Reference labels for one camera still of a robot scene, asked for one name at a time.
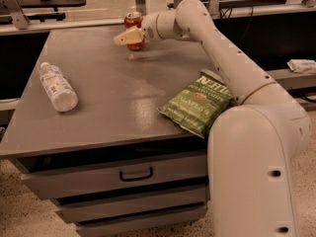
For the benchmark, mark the grey drawer cabinet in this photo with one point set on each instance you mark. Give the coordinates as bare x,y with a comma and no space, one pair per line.
74,159

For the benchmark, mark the white packet on ledge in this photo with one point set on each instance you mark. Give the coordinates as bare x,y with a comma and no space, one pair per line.
302,66

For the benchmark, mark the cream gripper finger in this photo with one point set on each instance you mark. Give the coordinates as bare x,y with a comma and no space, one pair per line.
131,35

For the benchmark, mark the red coke can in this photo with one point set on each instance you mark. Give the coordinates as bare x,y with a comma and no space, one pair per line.
134,19

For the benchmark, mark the clear plastic water bottle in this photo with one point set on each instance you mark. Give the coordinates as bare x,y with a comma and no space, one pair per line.
58,89

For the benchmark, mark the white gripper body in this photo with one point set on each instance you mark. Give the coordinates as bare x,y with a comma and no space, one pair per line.
149,26

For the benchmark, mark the green jalapeno chip bag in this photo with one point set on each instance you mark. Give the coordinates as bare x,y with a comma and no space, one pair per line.
196,108

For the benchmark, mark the black drawer handle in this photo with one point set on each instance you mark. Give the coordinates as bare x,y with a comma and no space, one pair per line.
136,176

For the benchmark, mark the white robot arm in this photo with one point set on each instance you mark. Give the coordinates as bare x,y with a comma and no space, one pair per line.
250,146

